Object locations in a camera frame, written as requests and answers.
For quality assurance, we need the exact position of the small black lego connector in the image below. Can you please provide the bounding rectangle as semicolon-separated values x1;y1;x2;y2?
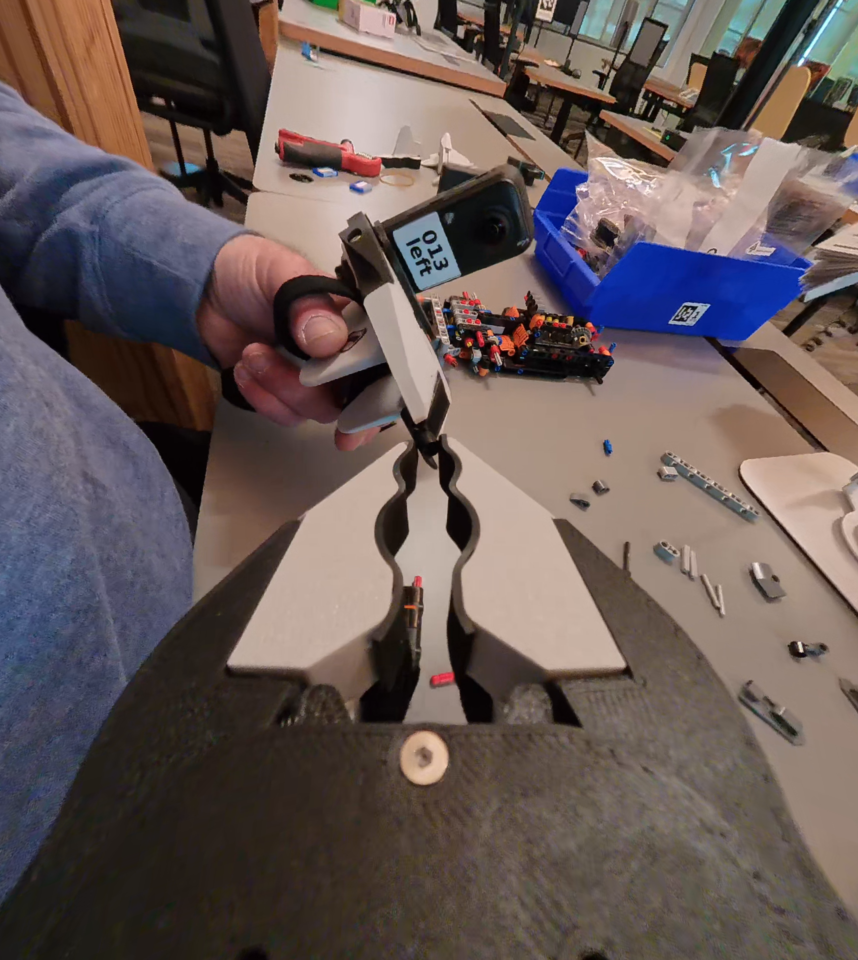
399;416;443;471

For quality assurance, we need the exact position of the person's left forearm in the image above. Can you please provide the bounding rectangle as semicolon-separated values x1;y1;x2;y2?
0;48;250;369

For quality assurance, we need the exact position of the grey lego panel piece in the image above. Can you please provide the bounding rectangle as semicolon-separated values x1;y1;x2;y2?
748;561;789;602

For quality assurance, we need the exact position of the black pillar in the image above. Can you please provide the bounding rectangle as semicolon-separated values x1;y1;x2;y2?
714;0;831;130

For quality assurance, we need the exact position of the grey wedge plate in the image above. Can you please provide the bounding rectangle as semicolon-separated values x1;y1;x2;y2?
380;125;423;171

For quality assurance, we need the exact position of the pink white box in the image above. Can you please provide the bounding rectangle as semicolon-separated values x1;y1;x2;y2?
339;0;399;39

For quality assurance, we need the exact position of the red black hand tool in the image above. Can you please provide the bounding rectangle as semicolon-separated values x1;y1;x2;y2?
276;128;384;180

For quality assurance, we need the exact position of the blue bin white label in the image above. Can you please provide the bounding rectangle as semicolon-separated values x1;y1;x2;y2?
532;166;813;348

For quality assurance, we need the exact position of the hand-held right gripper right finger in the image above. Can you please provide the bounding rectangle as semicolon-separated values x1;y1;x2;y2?
438;436;630;726

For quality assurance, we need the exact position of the person's left hand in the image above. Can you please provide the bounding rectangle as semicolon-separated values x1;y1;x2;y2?
196;236;400;453

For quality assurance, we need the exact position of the long grey lego beam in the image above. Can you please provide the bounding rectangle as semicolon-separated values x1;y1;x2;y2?
660;450;762;525

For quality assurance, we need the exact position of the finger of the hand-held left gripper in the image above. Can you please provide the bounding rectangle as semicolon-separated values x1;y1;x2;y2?
363;279;453;445

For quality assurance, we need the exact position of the lego chassis model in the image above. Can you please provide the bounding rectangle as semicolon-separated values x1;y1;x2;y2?
417;288;618;385

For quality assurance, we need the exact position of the black mesh chair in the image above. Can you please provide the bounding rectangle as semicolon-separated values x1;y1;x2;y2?
607;16;672;115

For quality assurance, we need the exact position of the person's blue sweater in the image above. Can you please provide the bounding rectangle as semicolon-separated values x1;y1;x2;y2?
0;198;198;960

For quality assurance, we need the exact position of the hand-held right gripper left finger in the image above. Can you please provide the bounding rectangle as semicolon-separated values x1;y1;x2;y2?
226;441;424;725

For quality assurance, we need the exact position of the wooden post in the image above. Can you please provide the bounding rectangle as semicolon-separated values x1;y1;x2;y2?
0;0;222;435

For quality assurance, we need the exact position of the black office chair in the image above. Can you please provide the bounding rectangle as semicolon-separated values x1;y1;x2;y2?
112;0;274;207

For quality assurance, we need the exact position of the white plastic part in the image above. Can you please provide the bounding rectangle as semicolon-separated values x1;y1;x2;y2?
421;132;473;178

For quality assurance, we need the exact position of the black lego shock absorber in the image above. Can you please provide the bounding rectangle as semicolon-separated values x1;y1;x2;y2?
399;575;428;680

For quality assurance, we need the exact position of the black flat pad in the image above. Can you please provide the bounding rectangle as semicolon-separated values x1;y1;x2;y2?
474;111;537;144

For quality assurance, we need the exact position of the pile of clear plastic bags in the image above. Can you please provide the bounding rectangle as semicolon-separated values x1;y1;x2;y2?
575;126;858;280

